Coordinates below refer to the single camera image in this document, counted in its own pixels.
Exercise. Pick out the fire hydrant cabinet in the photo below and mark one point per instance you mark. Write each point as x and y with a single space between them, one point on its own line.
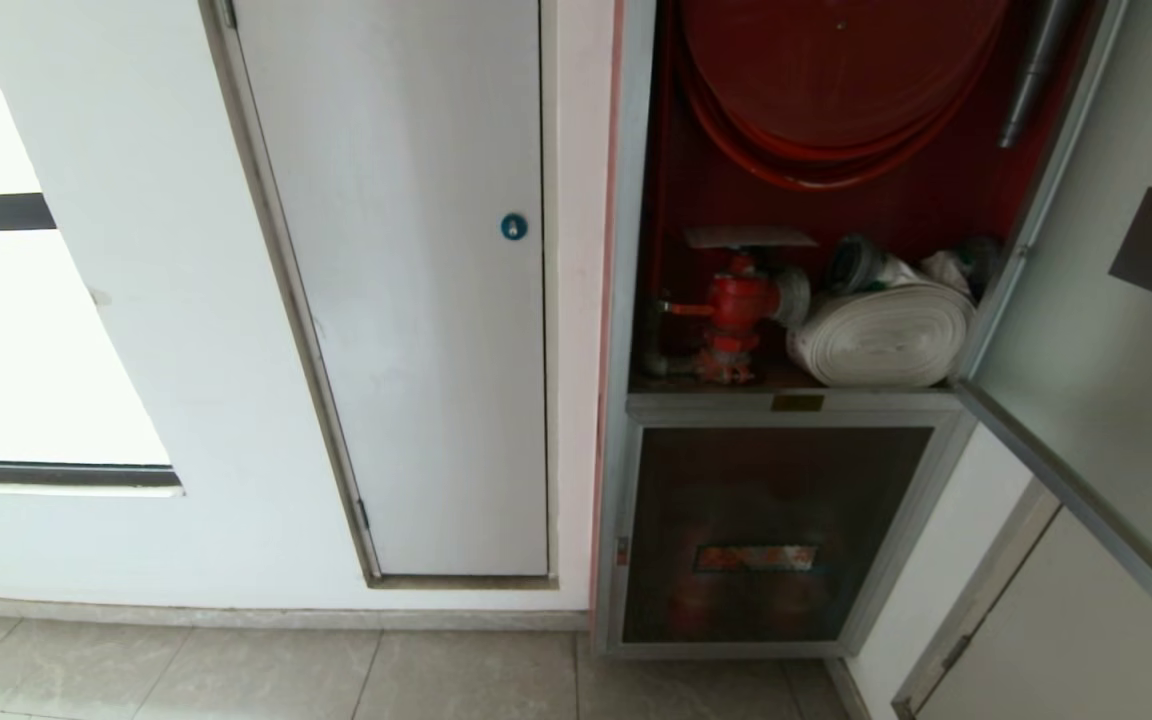
636 300

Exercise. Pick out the glass cabinet door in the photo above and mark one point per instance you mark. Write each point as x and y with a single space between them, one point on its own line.
1086 330

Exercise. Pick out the white wall panel door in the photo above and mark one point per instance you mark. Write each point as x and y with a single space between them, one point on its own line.
1056 630

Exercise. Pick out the small brass plate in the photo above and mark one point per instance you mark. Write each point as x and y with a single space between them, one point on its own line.
797 403

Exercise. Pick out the dark lower cabinet door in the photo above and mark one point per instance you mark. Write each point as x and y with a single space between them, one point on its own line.
766 500

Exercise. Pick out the red fire hydrant valve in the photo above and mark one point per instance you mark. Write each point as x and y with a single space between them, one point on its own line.
736 305

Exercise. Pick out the white utility door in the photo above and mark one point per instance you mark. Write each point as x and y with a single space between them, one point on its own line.
406 300

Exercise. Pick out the blue round door lock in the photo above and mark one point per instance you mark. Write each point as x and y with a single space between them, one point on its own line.
513 227

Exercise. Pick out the window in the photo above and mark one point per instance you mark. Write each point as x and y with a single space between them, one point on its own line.
6 300

